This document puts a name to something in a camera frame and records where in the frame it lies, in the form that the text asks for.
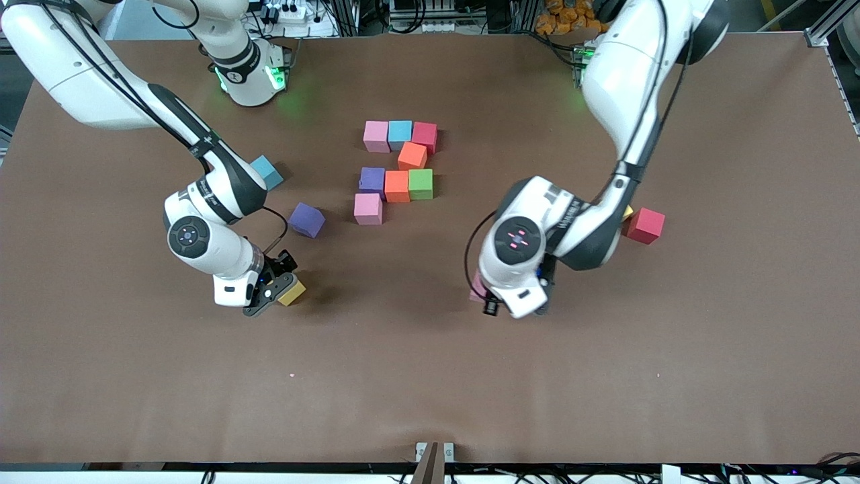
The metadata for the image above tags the orange foam cube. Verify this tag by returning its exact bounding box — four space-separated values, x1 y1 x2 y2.
384 171 411 204
398 141 429 171

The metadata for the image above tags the green foam cube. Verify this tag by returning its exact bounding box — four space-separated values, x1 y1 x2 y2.
408 168 435 201

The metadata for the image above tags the red foam cube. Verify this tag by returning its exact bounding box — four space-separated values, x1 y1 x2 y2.
411 122 439 155
626 207 667 245

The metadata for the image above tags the white power strip with plugs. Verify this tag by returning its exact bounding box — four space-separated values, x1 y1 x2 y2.
259 0 337 38

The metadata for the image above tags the white socket strip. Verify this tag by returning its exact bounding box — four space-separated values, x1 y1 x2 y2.
390 19 459 35

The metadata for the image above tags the bag of orange snacks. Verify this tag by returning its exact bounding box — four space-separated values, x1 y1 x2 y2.
535 0 609 36

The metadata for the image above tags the small metal bracket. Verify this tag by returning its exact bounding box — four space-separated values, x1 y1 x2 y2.
415 441 456 484

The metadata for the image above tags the aluminium frame rail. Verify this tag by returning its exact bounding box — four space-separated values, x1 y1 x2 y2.
806 0 860 48

